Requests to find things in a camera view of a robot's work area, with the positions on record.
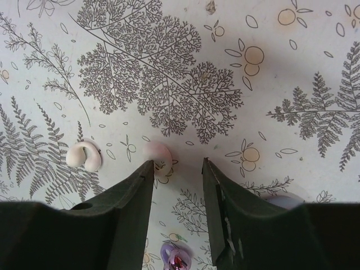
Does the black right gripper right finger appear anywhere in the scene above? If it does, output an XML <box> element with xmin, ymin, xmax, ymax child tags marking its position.
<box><xmin>202</xmin><ymin>159</ymin><xmax>359</xmax><ymax>269</ymax></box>

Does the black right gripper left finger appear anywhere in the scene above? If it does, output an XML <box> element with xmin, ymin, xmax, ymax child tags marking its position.
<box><xmin>1</xmin><ymin>160</ymin><xmax>154</xmax><ymax>269</ymax></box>

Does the white clip earbud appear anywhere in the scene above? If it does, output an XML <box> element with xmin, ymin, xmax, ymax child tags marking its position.
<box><xmin>66</xmin><ymin>141</ymin><xmax>102</xmax><ymax>173</ymax></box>
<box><xmin>143</xmin><ymin>141</ymin><xmax>173</xmax><ymax>177</ymax></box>

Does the purple earbud charging case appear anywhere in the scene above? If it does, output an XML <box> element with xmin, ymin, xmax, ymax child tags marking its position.
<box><xmin>264</xmin><ymin>193</ymin><xmax>304</xmax><ymax>210</ymax></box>

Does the purple clip earbud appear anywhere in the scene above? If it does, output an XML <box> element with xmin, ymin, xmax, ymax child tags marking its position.
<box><xmin>160</xmin><ymin>244</ymin><xmax>192</xmax><ymax>270</ymax></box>

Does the floral patterned table mat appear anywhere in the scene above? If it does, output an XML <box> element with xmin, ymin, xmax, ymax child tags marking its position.
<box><xmin>1</xmin><ymin>1</ymin><xmax>359</xmax><ymax>269</ymax></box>

